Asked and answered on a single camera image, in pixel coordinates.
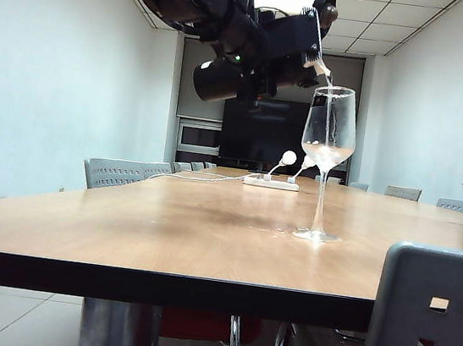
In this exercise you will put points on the white power strip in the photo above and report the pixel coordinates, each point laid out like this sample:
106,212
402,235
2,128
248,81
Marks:
270,183

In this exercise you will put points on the grey perforated chair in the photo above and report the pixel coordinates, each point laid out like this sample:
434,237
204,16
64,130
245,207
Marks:
182,167
197,166
114,174
451,205
402,193
335,180
211,165
159,170
402,332

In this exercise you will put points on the black thermos cup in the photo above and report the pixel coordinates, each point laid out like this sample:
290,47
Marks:
215,82

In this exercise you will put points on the grey cabinet with dark glass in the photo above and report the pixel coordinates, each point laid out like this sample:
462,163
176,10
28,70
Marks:
198,136

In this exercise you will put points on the black television on stand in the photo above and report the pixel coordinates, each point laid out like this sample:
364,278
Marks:
262,134

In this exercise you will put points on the red chair with chrome legs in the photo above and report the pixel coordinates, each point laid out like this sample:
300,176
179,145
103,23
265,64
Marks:
207,325

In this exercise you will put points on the grey table pedestal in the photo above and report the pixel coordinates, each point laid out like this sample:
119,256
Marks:
116,333

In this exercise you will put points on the clear stemmed wine glass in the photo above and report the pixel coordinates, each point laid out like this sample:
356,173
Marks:
327,151

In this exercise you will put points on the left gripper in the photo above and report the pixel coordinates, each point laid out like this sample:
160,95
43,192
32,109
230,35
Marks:
287,39

